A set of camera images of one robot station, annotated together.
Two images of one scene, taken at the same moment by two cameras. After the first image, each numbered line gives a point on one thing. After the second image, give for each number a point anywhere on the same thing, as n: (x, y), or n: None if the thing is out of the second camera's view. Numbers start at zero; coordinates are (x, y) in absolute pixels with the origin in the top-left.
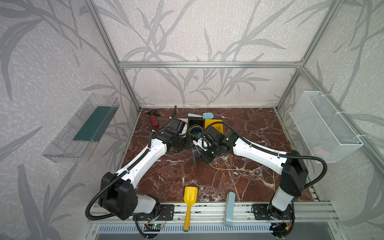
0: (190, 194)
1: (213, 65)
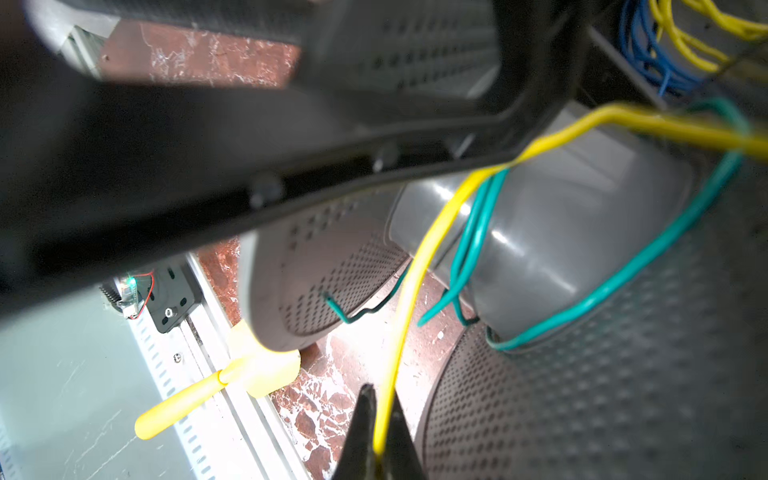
0: (259, 368)
1: None
